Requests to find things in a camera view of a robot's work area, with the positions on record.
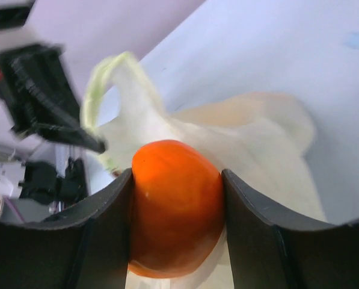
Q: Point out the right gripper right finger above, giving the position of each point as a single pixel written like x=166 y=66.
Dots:
x=271 y=246

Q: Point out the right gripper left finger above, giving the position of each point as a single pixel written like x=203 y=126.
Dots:
x=85 y=246

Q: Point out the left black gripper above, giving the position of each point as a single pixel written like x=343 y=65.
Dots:
x=34 y=86

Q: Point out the orange fake persimmon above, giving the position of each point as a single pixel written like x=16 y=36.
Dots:
x=177 y=212

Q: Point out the translucent plastic avocado-print bag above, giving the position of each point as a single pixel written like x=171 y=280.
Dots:
x=262 y=137

